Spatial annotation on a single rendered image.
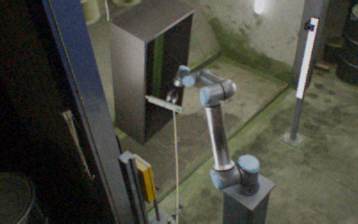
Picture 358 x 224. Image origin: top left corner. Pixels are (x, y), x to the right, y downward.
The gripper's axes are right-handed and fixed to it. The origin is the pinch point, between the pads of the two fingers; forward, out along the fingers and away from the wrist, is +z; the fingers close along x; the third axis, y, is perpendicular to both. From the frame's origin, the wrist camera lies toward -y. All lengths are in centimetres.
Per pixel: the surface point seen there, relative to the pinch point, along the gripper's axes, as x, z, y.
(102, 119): 38, -19, -98
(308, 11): -106, -109, 124
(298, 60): -131, -54, 142
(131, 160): 15, -32, -145
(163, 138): -12, 69, 65
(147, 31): 37, -61, -32
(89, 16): 103, -27, 67
